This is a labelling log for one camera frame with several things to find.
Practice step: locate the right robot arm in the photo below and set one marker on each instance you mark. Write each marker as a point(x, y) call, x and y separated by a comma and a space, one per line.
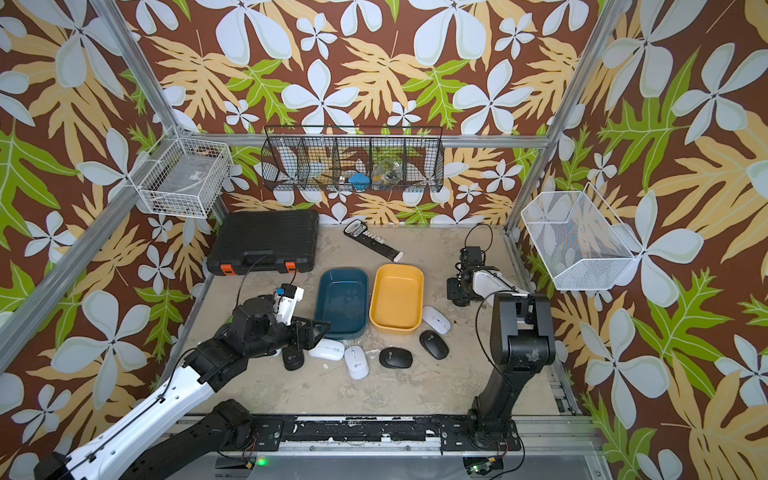
point(521, 343)

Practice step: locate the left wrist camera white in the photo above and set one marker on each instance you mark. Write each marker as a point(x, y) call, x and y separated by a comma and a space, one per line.
point(287, 297)

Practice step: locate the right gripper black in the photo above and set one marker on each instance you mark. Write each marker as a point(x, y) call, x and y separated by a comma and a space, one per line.
point(452, 289)

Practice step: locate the white mesh basket right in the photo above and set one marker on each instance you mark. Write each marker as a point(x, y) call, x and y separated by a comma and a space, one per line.
point(581, 240)

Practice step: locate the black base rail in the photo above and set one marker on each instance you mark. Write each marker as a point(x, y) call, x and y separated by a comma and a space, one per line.
point(446, 433)

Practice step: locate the black mouse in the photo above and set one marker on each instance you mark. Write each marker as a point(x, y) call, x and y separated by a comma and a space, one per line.
point(434, 345)
point(395, 358)
point(293, 358)

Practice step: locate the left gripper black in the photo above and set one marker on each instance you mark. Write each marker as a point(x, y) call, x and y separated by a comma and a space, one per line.
point(322, 331)

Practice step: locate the white mouse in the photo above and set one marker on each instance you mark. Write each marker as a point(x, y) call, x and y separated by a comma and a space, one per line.
point(328, 349)
point(356, 362)
point(435, 320)

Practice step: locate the clear glass jar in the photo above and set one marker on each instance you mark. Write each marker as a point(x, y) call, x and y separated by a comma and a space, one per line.
point(387, 173)

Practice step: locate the black wire basket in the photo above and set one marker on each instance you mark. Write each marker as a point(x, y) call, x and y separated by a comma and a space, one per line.
point(325, 157)

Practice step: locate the teal plastic storage box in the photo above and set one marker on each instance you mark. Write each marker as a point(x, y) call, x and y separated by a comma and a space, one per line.
point(342, 302)

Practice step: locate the blue lid in basket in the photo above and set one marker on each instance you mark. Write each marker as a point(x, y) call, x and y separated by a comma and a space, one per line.
point(359, 182)

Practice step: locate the yellow plastic storage box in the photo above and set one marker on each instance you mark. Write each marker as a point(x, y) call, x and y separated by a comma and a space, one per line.
point(397, 299)

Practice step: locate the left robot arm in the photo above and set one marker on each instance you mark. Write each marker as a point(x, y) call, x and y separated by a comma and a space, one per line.
point(206, 369)

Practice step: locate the black tool case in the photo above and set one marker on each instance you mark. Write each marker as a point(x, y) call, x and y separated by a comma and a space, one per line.
point(248, 242)

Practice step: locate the white wire basket left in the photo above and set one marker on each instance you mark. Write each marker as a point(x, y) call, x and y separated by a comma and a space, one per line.
point(182, 175)

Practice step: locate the black lint roller stick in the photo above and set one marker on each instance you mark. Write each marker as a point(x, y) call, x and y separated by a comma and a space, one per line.
point(358, 231)

